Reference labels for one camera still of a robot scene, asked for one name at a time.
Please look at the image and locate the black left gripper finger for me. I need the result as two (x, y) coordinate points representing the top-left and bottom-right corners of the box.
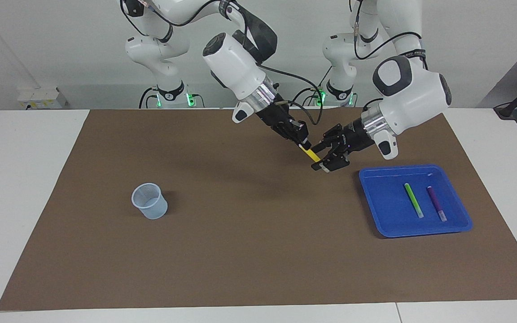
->
(311, 154), (350, 173)
(309, 138), (334, 154)

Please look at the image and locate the yellow pen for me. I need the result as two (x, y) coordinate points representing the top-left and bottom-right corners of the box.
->
(298, 143), (323, 165)

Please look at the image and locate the green pen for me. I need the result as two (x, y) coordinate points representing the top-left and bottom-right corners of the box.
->
(403, 183), (425, 219)

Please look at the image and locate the purple pen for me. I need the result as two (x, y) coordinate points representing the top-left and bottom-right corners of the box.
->
(426, 185), (448, 223)

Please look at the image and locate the blue plastic tray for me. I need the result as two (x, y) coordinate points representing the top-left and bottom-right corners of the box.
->
(358, 164), (474, 239)

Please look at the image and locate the brown table mat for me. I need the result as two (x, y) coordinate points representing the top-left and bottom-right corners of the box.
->
(0, 108), (517, 312)

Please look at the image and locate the translucent pale blue cup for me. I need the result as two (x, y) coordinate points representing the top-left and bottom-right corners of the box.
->
(131, 182), (169, 220)

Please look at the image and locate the white power strip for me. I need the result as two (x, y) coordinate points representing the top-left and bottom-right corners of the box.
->
(17, 87), (68, 110)

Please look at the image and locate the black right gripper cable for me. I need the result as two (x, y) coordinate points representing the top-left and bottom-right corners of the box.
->
(256, 63), (324, 126)

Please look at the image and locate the black base cable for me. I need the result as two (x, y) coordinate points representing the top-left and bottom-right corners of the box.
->
(139, 87), (158, 109)
(292, 67), (333, 108)

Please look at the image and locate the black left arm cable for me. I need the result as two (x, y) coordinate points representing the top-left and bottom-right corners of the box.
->
(353, 0), (423, 61)

